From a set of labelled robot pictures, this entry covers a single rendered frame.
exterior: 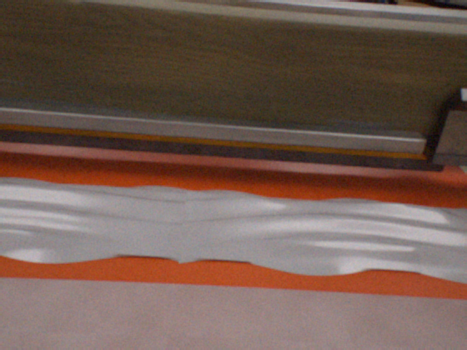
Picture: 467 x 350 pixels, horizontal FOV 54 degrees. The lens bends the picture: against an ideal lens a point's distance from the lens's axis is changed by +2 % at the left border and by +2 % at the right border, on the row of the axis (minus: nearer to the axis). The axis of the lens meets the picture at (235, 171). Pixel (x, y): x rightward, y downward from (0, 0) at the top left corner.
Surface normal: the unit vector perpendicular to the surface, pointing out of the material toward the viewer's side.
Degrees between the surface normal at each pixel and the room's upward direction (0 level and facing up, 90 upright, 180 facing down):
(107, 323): 0
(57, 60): 90
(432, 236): 34
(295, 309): 0
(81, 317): 0
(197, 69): 90
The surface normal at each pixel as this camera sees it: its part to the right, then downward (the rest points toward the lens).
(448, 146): 0.03, 0.47
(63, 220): 0.02, -0.51
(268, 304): 0.09, -0.88
